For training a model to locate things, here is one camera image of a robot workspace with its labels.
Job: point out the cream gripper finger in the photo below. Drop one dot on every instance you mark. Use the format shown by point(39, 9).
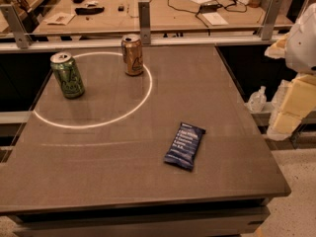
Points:
point(277, 49)
point(292, 102)

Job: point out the green soda can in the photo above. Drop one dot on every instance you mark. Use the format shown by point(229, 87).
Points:
point(67, 74)

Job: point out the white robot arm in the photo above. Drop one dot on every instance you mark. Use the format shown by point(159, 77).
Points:
point(300, 49)

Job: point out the orange soda can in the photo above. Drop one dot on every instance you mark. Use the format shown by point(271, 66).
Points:
point(131, 47)

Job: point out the clear sanitizer bottle left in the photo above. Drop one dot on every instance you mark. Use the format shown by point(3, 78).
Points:
point(257, 100)

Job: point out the white card on desk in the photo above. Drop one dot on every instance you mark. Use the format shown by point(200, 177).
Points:
point(215, 19)

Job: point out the black power adapter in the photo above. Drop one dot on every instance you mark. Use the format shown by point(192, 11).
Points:
point(209, 7)

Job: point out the wooden background desk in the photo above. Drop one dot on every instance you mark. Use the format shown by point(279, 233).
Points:
point(165, 16)

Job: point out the blue snack bar wrapper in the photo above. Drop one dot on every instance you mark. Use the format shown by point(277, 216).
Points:
point(184, 147)

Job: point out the small black block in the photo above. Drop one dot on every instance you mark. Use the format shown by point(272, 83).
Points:
point(121, 7)

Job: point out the black tool on desk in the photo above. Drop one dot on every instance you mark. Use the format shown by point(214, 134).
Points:
point(89, 10)

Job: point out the beige envelope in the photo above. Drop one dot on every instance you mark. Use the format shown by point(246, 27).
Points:
point(60, 19)

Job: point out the metal bracket right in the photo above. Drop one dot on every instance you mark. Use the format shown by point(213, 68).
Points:
point(266, 30)

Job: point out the metal bracket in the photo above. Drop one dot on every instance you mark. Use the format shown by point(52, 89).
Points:
point(266, 30)
point(144, 21)
point(20, 35)

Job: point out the metal bracket middle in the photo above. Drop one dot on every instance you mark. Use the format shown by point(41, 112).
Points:
point(144, 21)

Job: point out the metal bracket left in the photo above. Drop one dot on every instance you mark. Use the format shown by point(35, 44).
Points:
point(20, 35)

